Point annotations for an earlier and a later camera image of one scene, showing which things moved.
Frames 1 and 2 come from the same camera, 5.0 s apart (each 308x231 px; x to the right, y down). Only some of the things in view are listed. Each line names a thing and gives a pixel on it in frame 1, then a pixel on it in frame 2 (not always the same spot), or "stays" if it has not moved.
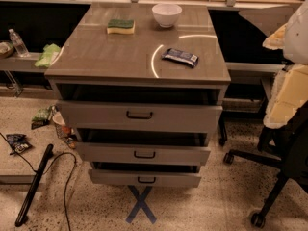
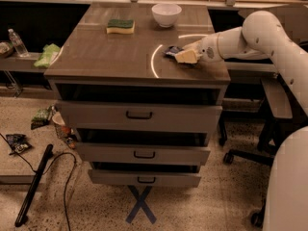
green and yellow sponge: [120, 26] stays
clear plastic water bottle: [20, 47] stays
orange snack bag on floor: [71, 142] stays
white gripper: [296, 38] to [208, 49]
